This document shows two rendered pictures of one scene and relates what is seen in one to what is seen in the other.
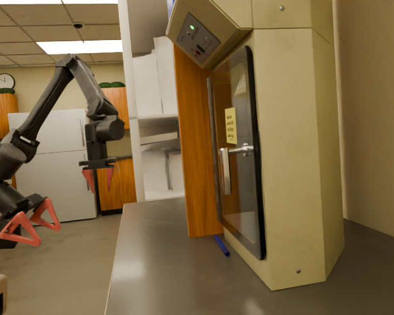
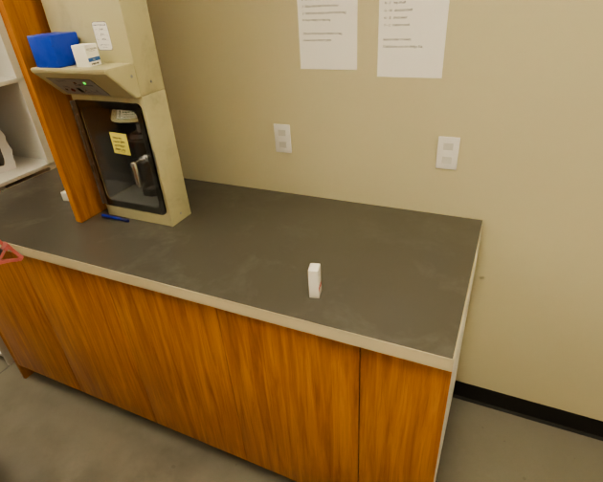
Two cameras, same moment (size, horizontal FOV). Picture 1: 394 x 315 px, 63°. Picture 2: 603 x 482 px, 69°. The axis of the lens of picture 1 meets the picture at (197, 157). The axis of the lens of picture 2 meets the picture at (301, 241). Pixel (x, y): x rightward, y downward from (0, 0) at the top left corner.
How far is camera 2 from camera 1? 110 cm
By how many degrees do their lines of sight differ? 57
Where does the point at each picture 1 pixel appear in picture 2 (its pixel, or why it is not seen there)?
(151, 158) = not seen: outside the picture
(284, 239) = (173, 200)
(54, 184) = not seen: outside the picture
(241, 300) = (165, 235)
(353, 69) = not seen: hidden behind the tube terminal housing
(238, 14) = (134, 90)
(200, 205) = (82, 197)
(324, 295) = (195, 218)
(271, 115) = (157, 141)
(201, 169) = (76, 170)
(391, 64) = (184, 78)
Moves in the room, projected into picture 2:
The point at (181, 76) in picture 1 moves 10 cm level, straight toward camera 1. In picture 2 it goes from (41, 98) to (58, 101)
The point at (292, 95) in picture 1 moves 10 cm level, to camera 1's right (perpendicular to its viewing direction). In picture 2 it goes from (163, 127) to (186, 120)
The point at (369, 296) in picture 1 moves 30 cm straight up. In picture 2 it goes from (212, 212) to (197, 137)
